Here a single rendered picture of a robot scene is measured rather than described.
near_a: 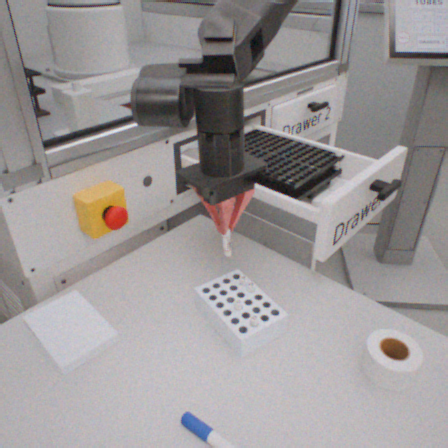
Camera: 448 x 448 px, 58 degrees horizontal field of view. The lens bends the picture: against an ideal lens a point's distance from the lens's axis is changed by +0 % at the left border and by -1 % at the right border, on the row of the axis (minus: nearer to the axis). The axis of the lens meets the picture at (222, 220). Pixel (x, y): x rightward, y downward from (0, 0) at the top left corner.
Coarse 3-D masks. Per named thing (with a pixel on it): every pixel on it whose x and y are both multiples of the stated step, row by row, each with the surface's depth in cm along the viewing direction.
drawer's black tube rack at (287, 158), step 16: (256, 144) 85; (272, 144) 86; (288, 144) 85; (304, 144) 85; (272, 160) 78; (288, 160) 78; (304, 160) 78; (320, 160) 78; (256, 176) 79; (272, 176) 72; (288, 176) 73; (320, 176) 79; (336, 176) 81; (288, 192) 72; (304, 192) 73
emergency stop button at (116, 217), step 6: (108, 210) 64; (114, 210) 64; (120, 210) 64; (126, 210) 66; (108, 216) 64; (114, 216) 64; (120, 216) 65; (126, 216) 66; (108, 222) 64; (114, 222) 64; (120, 222) 65; (114, 228) 65
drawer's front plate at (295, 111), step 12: (300, 96) 104; (312, 96) 106; (324, 96) 111; (276, 108) 97; (288, 108) 100; (300, 108) 104; (276, 120) 98; (288, 120) 102; (300, 120) 106; (312, 120) 111; (324, 120) 116; (288, 132) 103; (312, 132) 113
